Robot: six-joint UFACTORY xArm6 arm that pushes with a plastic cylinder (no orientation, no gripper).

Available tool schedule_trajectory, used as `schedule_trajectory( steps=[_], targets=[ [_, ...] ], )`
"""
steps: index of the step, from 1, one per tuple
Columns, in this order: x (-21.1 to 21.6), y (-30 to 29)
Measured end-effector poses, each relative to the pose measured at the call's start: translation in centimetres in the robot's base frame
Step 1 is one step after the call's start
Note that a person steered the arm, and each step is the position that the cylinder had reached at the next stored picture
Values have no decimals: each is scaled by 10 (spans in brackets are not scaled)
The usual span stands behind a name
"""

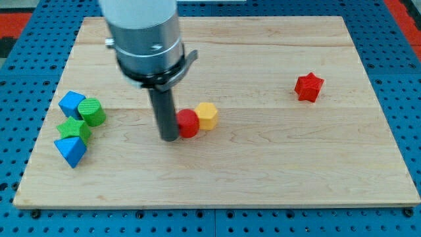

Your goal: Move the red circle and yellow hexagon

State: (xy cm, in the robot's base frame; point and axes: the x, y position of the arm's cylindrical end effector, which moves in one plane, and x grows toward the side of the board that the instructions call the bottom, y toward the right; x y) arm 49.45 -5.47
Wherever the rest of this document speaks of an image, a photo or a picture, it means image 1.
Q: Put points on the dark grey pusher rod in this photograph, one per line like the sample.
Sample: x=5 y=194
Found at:
x=165 y=114

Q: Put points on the red cylinder block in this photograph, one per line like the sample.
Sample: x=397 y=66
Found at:
x=188 y=123

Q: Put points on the yellow hexagon block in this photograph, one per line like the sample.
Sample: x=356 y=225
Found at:
x=207 y=114

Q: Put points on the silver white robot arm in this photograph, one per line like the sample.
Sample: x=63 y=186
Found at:
x=147 y=40

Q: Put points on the green cylinder block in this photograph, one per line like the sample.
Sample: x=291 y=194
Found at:
x=92 y=112

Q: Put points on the green star block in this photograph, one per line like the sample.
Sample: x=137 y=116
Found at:
x=75 y=128

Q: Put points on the blue cube block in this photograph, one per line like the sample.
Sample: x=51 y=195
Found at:
x=69 y=104

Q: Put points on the blue triangle block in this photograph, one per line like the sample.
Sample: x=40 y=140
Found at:
x=72 y=149

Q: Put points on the wooden board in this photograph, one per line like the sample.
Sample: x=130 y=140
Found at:
x=268 y=151

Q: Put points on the red star block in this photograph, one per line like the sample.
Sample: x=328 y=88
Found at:
x=308 y=87

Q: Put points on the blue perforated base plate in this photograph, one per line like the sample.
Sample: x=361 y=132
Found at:
x=387 y=39

